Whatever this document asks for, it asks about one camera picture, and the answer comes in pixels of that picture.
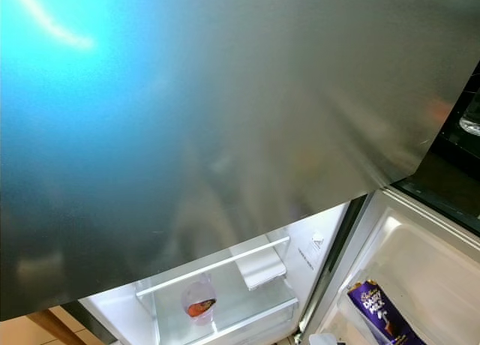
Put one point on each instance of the black top kitchen counter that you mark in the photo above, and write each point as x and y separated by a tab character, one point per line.
450	180

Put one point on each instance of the white printed fridge sticker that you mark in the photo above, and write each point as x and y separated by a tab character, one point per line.
316	240

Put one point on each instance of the white plastic fridge tray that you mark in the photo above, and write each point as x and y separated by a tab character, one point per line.
259	270

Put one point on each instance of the orange carrot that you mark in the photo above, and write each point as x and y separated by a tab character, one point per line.
201	309

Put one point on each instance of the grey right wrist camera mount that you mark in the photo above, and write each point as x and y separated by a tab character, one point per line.
321	340

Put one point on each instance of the purple chocolate bar pack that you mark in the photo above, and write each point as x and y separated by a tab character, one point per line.
379	307

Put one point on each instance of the silver fridge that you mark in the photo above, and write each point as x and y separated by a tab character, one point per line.
195	135

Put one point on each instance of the pink translucent measuring cup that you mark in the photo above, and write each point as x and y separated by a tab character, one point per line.
191	291

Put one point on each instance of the glass fridge shelf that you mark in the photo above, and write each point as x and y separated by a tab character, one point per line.
210	268
255	311

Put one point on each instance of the clear plastic bottle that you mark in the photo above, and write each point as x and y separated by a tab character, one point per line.
472	116

